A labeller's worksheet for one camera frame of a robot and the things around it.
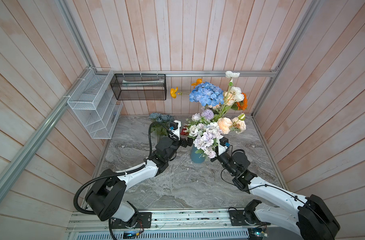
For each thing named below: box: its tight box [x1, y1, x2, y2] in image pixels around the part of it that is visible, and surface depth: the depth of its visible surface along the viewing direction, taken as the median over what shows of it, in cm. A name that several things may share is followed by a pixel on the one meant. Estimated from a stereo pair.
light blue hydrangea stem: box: [189, 82, 225, 107], surface depth 66 cm
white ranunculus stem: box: [218, 70, 245, 119], surface depth 70 cm
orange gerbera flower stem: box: [237, 92, 248, 111], surface depth 76 cm
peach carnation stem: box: [216, 113, 247, 135], surface depth 66 cm
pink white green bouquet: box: [180, 108, 222, 159], surface depth 66 cm
